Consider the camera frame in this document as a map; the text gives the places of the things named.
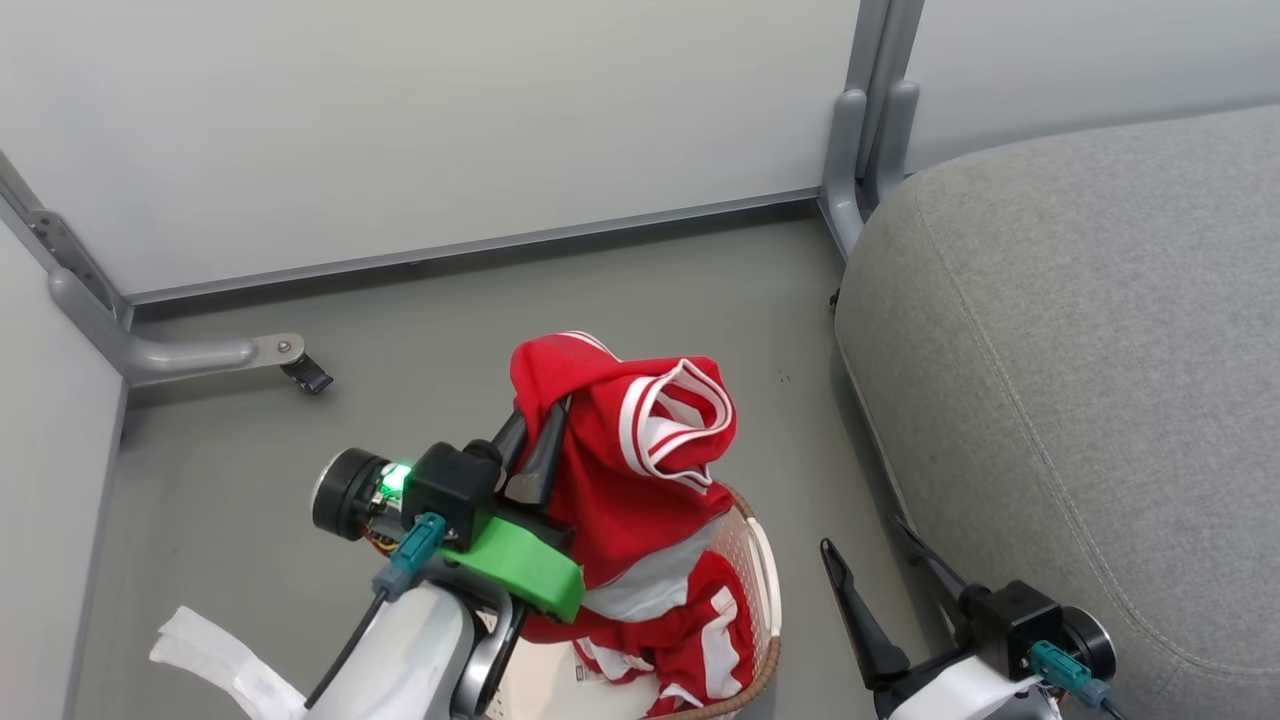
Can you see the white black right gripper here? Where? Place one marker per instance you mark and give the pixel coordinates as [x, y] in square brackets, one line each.
[960, 690]

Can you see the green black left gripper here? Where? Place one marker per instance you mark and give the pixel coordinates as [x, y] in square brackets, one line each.
[520, 570]

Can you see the red white striped sports garment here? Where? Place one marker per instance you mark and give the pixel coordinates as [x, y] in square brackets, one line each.
[620, 480]

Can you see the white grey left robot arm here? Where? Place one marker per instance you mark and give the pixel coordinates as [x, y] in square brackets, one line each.
[410, 655]

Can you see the cream perforated laundry basket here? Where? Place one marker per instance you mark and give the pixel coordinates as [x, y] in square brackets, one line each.
[755, 580]

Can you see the black round left wrist motor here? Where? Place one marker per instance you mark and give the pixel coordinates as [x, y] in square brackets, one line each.
[345, 493]

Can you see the black round wrist motor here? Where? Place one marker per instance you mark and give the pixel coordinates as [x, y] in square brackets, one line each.
[345, 493]
[1092, 640]

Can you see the black round right wrist motor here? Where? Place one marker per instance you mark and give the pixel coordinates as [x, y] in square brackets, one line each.
[1092, 640]

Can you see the black partition leg foot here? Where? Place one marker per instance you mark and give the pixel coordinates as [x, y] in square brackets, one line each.
[308, 375]

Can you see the paper label with barcode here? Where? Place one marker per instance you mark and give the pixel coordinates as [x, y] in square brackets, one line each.
[592, 672]

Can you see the grey fabric sofa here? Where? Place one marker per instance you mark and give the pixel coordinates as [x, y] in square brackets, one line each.
[1090, 380]

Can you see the grey partition support leg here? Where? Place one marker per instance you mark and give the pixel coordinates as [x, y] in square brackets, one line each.
[180, 355]

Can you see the white crumpled wrap strip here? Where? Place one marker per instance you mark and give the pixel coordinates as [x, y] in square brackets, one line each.
[225, 660]

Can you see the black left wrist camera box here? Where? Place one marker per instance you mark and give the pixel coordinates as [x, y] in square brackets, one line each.
[450, 490]

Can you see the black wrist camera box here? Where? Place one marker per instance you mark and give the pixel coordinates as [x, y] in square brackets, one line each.
[1010, 620]
[450, 490]

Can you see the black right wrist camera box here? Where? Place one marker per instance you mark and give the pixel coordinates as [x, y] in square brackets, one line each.
[1010, 620]

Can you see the grey partition base rail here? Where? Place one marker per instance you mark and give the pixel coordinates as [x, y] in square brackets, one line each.
[480, 245]

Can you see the grey partition corner post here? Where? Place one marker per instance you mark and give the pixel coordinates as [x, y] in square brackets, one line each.
[870, 120]

